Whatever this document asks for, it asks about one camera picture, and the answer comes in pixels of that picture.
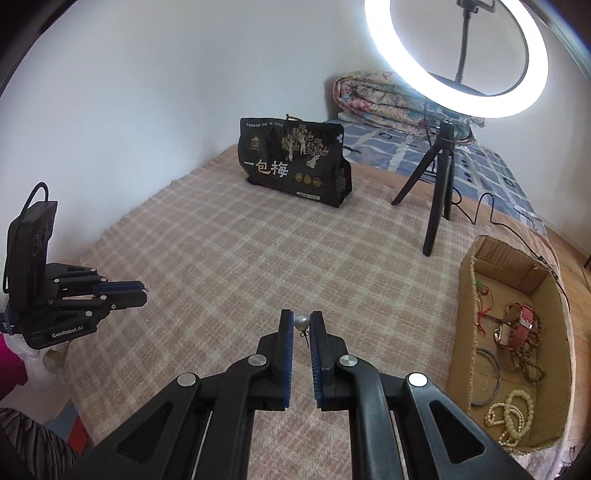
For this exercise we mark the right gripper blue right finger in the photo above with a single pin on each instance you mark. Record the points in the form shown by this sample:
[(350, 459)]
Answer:
[(342, 381)]

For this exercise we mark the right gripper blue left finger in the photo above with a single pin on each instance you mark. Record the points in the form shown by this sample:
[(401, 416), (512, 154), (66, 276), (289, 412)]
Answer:
[(262, 381)]

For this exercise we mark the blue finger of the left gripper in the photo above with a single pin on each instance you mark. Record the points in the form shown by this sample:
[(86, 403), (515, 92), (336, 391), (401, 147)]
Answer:
[(120, 300), (105, 288)]

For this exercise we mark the pearl stud earring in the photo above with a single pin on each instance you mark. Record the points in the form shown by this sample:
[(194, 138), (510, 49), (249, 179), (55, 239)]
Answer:
[(302, 324)]

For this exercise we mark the brown wooden bead mala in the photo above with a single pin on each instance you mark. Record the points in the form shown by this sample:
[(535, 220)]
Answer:
[(525, 360)]

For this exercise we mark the left white gloved hand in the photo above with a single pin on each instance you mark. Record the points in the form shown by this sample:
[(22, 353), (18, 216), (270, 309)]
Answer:
[(42, 366)]

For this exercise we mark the pink plaid blanket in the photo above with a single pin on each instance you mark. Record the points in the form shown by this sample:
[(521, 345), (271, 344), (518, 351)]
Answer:
[(222, 258)]

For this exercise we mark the cardboard box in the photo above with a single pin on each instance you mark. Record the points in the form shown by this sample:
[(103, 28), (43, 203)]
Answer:
[(511, 368)]

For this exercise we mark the black snack bag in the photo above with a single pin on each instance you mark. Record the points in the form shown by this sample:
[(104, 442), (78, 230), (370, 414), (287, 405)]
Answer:
[(296, 157)]

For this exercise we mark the black tripod stand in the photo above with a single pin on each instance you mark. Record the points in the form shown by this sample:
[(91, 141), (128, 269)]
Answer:
[(442, 151)]

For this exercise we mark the folded floral quilt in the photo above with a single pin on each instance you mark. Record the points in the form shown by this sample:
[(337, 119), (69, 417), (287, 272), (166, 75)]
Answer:
[(384, 99)]

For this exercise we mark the red strap wristwatch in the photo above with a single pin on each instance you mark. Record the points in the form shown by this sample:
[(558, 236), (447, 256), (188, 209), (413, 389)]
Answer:
[(515, 326)]

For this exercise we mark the ring light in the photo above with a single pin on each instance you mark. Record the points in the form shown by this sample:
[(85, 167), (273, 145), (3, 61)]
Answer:
[(521, 97)]

